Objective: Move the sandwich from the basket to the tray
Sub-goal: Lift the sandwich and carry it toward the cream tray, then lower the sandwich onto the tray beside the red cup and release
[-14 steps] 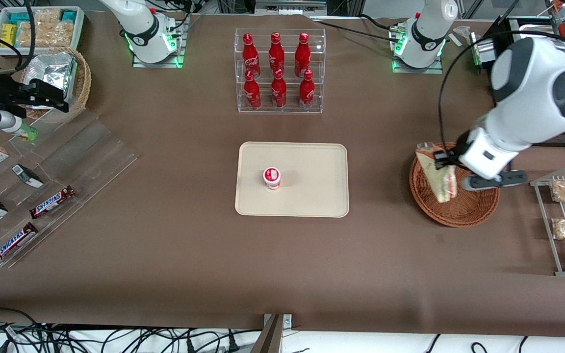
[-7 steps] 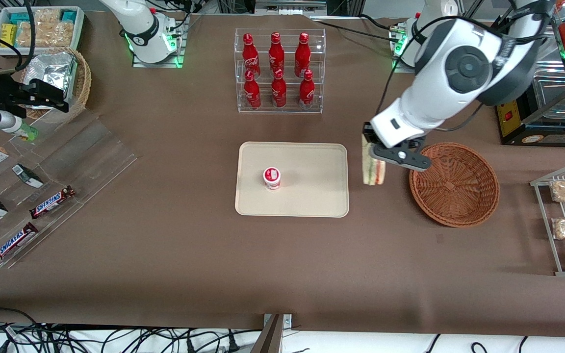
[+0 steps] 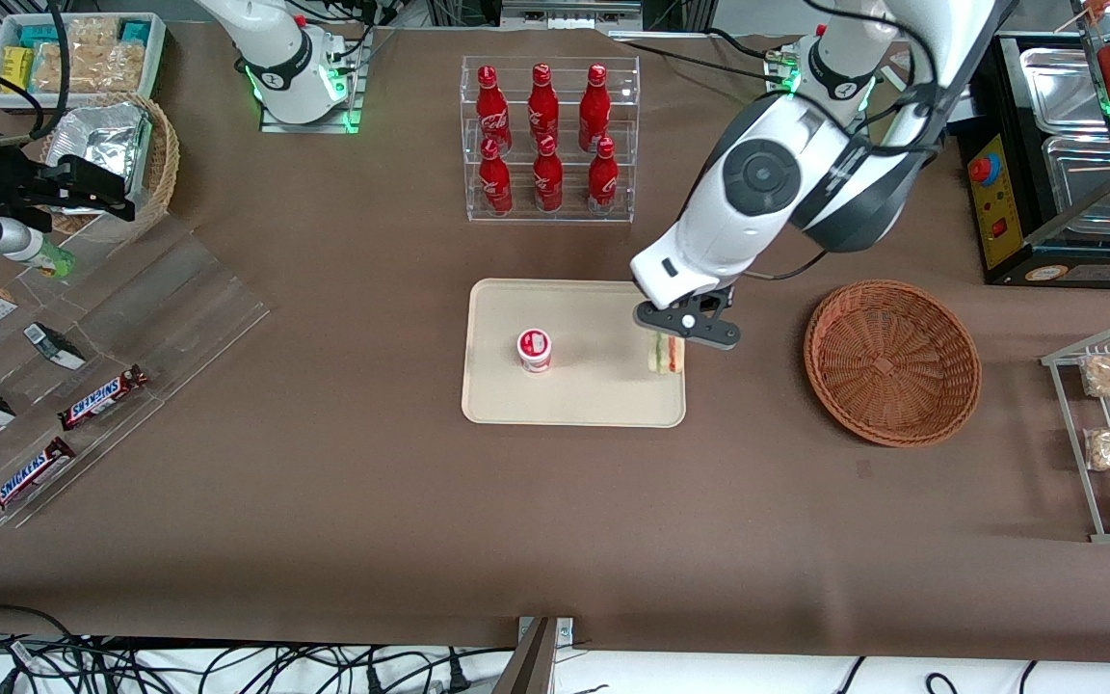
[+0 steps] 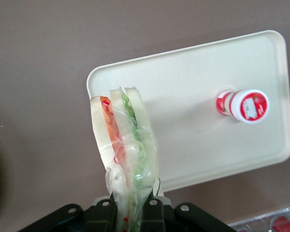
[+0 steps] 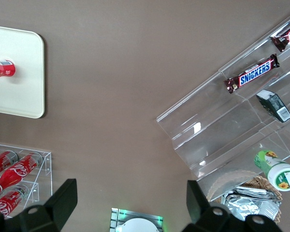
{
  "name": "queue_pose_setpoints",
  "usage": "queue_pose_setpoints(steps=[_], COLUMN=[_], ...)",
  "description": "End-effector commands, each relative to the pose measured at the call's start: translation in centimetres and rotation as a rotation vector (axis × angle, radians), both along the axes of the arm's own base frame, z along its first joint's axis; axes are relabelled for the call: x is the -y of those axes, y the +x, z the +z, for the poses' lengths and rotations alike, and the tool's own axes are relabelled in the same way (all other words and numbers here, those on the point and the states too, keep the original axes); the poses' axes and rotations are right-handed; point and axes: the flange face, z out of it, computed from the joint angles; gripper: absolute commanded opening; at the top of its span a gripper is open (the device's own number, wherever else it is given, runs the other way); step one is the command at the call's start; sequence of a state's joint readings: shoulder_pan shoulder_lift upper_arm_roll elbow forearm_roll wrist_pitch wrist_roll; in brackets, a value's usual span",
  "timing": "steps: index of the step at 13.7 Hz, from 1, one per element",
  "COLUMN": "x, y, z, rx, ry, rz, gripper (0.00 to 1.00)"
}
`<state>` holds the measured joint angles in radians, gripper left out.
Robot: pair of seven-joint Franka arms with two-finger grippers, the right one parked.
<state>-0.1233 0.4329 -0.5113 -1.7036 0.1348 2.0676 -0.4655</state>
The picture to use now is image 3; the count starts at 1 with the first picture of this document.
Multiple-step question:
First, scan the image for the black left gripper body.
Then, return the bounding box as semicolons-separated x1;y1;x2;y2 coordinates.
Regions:
634;287;742;351

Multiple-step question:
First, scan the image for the triangle sandwich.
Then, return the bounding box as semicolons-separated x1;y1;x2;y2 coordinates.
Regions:
648;333;687;375

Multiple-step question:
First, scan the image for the tan wicker basket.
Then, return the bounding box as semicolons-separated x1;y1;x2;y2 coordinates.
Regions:
40;92;180;244

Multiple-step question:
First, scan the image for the beige plastic tray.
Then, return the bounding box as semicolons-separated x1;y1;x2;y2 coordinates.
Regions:
462;279;687;428

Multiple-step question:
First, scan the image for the brown wicker basket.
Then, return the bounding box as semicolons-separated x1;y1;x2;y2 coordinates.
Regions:
803;280;983;448

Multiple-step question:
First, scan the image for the silver foil bag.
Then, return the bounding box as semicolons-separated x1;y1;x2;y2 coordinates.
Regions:
52;101;153;208

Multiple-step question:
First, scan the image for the green drink bottle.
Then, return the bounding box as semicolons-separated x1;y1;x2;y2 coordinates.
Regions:
30;241;76;280

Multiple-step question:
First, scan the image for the yellow snack package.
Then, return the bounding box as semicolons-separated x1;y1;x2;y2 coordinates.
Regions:
1;46;34;94

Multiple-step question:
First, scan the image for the clear bag of crackers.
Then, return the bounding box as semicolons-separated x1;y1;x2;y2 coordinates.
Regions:
33;40;93;94
62;17;147;93

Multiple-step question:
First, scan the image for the white plastic bin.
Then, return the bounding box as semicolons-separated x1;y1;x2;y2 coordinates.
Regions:
0;12;168;115

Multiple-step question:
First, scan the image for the clear acrylic display stand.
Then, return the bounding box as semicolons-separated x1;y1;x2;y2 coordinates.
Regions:
0;217;272;529

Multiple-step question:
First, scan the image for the red white yogurt cup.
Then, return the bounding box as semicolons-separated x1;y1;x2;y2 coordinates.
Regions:
516;328;554;374

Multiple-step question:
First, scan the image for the red cola bottle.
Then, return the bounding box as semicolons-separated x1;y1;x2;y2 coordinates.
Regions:
528;64;560;146
533;135;564;213
479;138;514;215
579;65;611;153
476;66;513;155
588;137;620;215

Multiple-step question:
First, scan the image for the snickers chocolate bar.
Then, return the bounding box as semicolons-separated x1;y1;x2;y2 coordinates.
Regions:
0;437;77;521
57;364;149;431

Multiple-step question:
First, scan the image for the clear acrylic bottle rack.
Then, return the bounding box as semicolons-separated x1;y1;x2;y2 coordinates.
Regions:
461;55;641;224

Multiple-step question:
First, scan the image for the black food warmer cabinet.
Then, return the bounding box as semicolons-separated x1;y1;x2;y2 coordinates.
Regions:
956;32;1110;287

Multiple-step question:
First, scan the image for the steel warmer pan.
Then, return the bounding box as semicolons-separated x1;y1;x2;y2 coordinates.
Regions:
1042;135;1110;215
1017;48;1110;136

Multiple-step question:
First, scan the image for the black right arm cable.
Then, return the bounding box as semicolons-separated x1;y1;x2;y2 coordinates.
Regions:
0;0;71;146

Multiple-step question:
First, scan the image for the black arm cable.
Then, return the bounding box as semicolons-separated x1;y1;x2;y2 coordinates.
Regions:
0;0;71;146
767;0;963;282

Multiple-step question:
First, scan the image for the black cable on table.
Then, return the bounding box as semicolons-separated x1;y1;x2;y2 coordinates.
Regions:
613;27;792;86

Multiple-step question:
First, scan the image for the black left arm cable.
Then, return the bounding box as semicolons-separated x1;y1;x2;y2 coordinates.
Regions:
767;0;963;282

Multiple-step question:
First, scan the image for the aluminium frame structure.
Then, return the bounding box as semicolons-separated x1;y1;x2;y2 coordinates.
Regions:
425;0;720;38

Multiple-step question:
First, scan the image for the grey metal bracket post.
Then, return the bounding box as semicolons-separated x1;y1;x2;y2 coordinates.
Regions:
492;617;575;694

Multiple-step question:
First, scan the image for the grey wire rack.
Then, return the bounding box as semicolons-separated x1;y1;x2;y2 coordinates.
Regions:
1041;321;1110;544

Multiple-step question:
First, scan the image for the black floor cable tangle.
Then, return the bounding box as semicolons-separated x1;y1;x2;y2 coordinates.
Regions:
0;605;517;694

